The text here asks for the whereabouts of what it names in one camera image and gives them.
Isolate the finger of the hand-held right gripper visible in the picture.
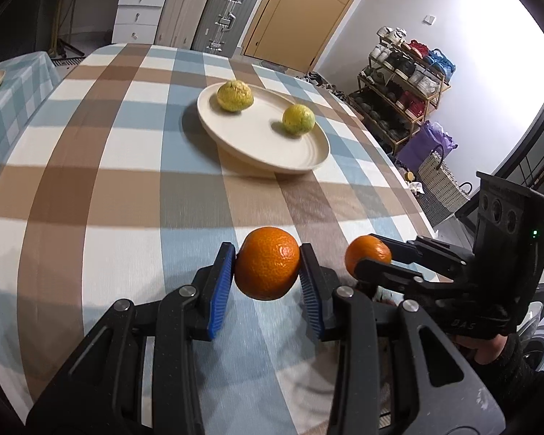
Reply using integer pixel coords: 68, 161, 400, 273
354, 258, 454, 295
371, 234, 470, 268

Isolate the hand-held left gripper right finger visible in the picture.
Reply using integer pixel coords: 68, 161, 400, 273
299, 242, 508, 435

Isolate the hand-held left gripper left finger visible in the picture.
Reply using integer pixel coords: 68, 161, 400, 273
25, 241, 236, 435

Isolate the small orange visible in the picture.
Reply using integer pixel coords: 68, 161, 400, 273
345, 235, 393, 278

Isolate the large orange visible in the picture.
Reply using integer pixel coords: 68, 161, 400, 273
235, 227, 301, 301

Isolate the large cream plate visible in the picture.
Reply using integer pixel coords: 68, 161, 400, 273
197, 82, 331, 175

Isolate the person's right forearm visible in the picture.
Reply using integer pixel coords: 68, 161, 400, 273
494, 333, 544, 399

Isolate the person's right hand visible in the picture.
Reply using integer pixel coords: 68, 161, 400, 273
456, 334, 509, 366

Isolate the grey woven basket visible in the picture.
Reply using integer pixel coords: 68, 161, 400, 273
419, 186, 458, 228

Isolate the black basket with items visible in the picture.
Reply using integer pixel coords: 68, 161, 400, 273
403, 170, 429, 195

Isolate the black white woven basket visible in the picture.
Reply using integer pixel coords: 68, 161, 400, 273
418, 145, 473, 211

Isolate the wooden shoe rack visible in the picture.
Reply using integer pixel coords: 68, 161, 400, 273
348, 27, 456, 156

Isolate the purple bag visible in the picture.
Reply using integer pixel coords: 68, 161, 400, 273
396, 120, 458, 175

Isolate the assorted shoes collection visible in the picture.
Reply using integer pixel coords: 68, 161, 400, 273
350, 27, 456, 143

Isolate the smooth yellow-green citrus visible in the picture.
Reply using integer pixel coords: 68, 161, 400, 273
282, 104, 316, 136

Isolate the bumpy yellow-green citrus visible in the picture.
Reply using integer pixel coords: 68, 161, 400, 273
216, 80, 255, 113

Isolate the scattered shoes pile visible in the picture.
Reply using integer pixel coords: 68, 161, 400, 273
306, 71, 350, 100

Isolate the wooden door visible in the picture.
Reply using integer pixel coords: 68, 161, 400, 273
240, 0, 377, 71

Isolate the silver suitcase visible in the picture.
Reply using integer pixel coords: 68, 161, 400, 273
191, 0, 261, 59

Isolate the teal checked cloth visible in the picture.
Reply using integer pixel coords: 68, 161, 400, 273
0, 51, 62, 191

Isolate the beige suitcase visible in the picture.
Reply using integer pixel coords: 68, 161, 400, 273
155, 0, 218, 50

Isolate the white drawer desk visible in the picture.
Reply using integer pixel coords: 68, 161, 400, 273
50, 0, 173, 45

